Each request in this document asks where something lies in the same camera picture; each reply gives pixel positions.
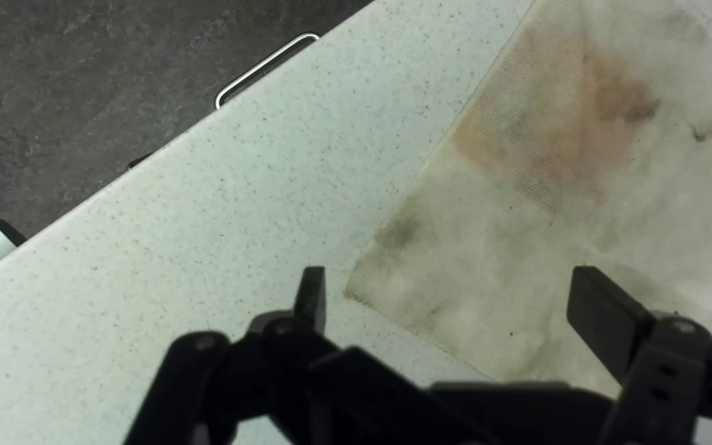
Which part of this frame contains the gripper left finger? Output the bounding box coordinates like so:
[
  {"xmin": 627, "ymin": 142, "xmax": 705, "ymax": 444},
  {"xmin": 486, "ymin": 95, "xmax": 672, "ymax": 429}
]
[{"xmin": 122, "ymin": 266, "xmax": 456, "ymax": 445}]

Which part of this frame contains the stained white table cloth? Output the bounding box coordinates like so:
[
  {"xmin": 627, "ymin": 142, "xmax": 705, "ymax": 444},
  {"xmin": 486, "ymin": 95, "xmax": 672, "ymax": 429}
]
[{"xmin": 344, "ymin": 0, "xmax": 712, "ymax": 399}]

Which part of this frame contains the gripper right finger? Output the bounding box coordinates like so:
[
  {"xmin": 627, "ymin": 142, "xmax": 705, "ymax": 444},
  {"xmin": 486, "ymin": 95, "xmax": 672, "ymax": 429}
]
[{"xmin": 566, "ymin": 266, "xmax": 712, "ymax": 445}]

